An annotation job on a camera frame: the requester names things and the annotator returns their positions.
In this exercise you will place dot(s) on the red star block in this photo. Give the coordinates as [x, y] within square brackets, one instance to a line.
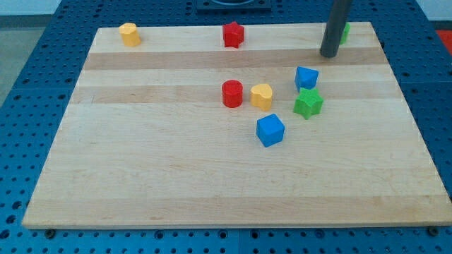
[233, 34]

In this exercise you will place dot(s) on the yellow heart block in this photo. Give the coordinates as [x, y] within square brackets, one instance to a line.
[261, 96]

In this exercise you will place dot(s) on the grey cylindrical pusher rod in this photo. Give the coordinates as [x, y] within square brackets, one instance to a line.
[334, 28]

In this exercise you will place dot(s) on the yellow block far left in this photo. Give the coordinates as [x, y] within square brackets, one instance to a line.
[129, 34]

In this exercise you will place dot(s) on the green star block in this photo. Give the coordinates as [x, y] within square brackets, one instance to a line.
[308, 103]

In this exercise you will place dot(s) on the wooden board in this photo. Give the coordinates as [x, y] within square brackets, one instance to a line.
[146, 142]

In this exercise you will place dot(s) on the red cylinder block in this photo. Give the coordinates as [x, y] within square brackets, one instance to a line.
[232, 93]

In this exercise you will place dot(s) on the green block behind rod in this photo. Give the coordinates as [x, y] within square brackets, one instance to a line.
[345, 34]

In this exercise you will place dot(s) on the blue cube block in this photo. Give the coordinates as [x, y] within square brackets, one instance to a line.
[270, 130]

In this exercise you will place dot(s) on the blue pentagon block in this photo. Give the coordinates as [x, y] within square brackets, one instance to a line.
[305, 78]

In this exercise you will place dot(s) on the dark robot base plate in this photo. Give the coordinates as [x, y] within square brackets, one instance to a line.
[233, 5]

